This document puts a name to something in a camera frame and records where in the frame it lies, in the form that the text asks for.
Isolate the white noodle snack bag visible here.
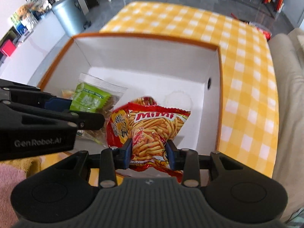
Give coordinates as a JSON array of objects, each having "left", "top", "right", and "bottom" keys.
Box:
[{"left": 78, "top": 73, "right": 127, "bottom": 146}]

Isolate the orange cardboard storage box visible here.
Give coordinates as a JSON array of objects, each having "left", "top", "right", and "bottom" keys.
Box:
[{"left": 39, "top": 32, "right": 223, "bottom": 154}]

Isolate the yellow plush toy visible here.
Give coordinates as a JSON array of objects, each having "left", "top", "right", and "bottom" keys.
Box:
[{"left": 1, "top": 157, "right": 42, "bottom": 178}]

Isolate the yellow checkered tablecloth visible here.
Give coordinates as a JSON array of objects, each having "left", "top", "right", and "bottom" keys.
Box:
[{"left": 88, "top": 0, "right": 280, "bottom": 187}]

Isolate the red bag on floor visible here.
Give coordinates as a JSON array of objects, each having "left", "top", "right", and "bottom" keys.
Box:
[{"left": 248, "top": 22, "right": 272, "bottom": 41}]

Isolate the red Mimi fries snack bag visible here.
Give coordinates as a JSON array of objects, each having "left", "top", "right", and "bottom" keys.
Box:
[{"left": 106, "top": 102, "right": 191, "bottom": 182}]

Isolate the red box on console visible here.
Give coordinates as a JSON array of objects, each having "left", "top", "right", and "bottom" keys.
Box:
[{"left": 1, "top": 39, "right": 17, "bottom": 57}]

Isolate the grey metal trash can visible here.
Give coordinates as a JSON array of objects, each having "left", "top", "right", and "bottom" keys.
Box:
[{"left": 52, "top": 0, "right": 91, "bottom": 36}]

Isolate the green snack packet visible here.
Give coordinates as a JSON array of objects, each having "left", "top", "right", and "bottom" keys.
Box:
[{"left": 70, "top": 82, "right": 112, "bottom": 113}]

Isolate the pink fluffy blanket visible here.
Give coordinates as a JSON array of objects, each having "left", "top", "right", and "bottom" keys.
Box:
[{"left": 0, "top": 164, "right": 26, "bottom": 227}]

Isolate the red cartoon snack bag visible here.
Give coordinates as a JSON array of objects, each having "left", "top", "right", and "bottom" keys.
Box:
[{"left": 131, "top": 96, "right": 157, "bottom": 106}]

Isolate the striped teal cushion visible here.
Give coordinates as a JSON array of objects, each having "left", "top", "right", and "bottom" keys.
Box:
[{"left": 286, "top": 207, "right": 304, "bottom": 228}]

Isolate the beige sofa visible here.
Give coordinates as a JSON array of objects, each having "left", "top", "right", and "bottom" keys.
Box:
[{"left": 268, "top": 28, "right": 303, "bottom": 222}]

